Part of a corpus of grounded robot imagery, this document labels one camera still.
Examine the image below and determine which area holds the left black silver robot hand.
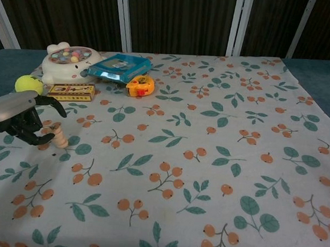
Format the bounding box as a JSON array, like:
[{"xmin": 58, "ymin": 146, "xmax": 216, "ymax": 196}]
[{"xmin": 0, "ymin": 88, "xmax": 70, "ymax": 149}]

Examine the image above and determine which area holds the yellow tennis ball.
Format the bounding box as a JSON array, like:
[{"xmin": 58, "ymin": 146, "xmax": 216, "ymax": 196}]
[{"xmin": 14, "ymin": 74, "xmax": 45, "ymax": 95}]

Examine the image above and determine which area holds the gold brown card box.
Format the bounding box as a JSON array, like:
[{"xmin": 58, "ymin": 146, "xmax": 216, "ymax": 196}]
[{"xmin": 45, "ymin": 80, "xmax": 97, "ymax": 104}]

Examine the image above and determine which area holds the white fishing game toy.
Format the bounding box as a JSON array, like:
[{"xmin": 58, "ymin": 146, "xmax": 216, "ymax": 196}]
[{"xmin": 40, "ymin": 39, "xmax": 109, "ymax": 90}]

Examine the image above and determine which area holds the blue plastic wrapped pack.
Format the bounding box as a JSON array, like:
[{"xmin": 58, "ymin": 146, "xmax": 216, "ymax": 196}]
[{"xmin": 85, "ymin": 51, "xmax": 154, "ymax": 86}]

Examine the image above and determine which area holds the floral berry print tablecloth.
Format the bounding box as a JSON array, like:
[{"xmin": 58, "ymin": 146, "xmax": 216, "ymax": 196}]
[{"xmin": 0, "ymin": 35, "xmax": 330, "ymax": 247}]

